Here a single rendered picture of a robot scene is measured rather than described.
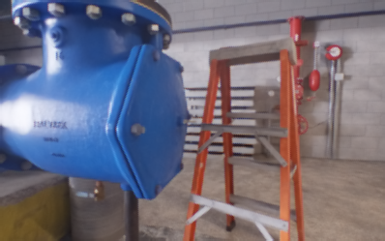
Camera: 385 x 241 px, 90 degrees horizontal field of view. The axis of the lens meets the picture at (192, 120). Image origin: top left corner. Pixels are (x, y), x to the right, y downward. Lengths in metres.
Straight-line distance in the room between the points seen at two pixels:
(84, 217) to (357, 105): 4.16
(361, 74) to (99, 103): 4.19
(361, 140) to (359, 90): 0.86
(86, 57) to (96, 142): 0.29
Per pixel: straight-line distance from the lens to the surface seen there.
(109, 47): 0.77
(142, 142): 0.61
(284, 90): 0.84
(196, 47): 4.24
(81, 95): 0.70
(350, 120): 4.33
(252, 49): 0.93
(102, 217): 1.49
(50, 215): 1.68
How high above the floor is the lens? 0.90
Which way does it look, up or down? 4 degrees down
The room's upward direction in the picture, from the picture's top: straight up
